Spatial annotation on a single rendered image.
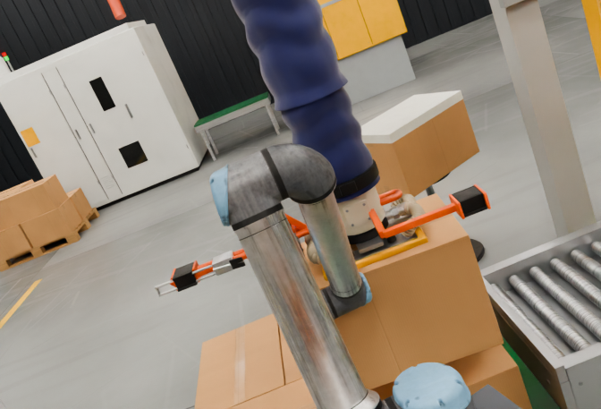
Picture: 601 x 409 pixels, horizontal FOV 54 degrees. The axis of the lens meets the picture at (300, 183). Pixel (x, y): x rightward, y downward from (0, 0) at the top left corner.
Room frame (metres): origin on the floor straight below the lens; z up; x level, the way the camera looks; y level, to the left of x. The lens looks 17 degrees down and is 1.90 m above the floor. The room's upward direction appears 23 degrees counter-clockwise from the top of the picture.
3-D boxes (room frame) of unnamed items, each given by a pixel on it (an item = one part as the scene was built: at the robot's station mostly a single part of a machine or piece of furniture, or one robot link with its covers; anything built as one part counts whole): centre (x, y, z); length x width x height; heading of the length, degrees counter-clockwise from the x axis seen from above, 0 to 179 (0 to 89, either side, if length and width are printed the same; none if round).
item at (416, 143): (3.41, -0.72, 0.82); 0.60 x 0.40 x 0.40; 117
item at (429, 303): (1.81, -0.12, 0.87); 0.60 x 0.40 x 0.40; 84
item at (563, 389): (1.81, -0.51, 0.48); 0.70 x 0.03 x 0.15; 179
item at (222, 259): (1.82, 0.33, 1.19); 0.07 x 0.07 x 0.04; 86
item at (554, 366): (1.81, -0.51, 0.58); 0.70 x 0.03 x 0.06; 179
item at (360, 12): (9.46, -1.32, 1.24); 2.22 x 0.91 x 2.48; 85
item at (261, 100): (9.43, 0.54, 0.32); 1.25 x 0.50 x 0.64; 85
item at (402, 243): (1.70, -0.13, 1.09); 0.34 x 0.10 x 0.05; 86
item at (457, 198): (1.52, -0.42, 1.20); 0.09 x 0.08 x 0.05; 176
